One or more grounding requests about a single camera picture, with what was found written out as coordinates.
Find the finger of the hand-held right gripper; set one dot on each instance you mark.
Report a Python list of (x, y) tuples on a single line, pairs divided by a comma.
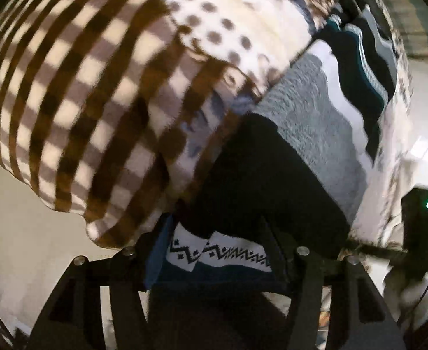
[(374, 252)]

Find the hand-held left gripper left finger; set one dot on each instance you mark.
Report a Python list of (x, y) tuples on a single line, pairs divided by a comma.
[(159, 259)]

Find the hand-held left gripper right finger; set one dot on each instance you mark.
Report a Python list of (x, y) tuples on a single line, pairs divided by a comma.
[(290, 262)]

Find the striped black grey knit sweater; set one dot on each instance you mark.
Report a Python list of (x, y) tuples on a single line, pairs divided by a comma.
[(272, 175)]

